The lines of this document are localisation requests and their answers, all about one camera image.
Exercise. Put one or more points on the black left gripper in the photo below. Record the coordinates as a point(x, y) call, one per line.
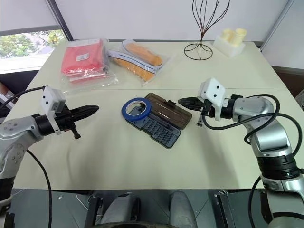
point(64, 118)

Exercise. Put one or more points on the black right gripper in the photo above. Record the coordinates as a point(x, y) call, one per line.
point(203, 108)

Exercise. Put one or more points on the dark screwdriver bit case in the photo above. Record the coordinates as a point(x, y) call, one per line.
point(164, 123)

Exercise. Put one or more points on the blue tape roll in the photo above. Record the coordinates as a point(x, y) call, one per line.
point(127, 111)

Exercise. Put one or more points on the bagged red garment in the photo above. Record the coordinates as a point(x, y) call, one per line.
point(80, 57)

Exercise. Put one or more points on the bagged orange insoles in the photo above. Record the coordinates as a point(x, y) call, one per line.
point(142, 59)

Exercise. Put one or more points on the white block holder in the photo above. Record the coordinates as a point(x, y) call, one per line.
point(228, 46)

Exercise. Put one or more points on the cream plastic cylinder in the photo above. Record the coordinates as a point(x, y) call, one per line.
point(229, 35)
point(240, 35)

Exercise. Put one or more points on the grey rounded robot leg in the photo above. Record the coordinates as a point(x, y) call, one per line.
point(181, 209)
point(118, 209)

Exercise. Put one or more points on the person in striped clothing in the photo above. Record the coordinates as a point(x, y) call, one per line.
point(301, 99)

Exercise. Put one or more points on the white roller blind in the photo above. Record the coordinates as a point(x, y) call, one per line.
point(23, 12)

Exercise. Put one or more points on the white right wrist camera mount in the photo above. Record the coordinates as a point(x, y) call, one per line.
point(212, 91)

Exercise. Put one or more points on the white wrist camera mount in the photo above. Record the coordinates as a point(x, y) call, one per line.
point(51, 98)
point(212, 91)

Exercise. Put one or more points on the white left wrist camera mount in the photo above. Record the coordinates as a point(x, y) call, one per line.
point(51, 98)

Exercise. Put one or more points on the black window frame post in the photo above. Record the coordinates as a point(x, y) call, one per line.
point(61, 21)

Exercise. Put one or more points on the black metal bracket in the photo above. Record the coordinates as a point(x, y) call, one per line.
point(93, 209)
point(223, 209)

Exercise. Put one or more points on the grey aluminium partition frame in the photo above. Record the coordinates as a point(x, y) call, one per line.
point(278, 23)

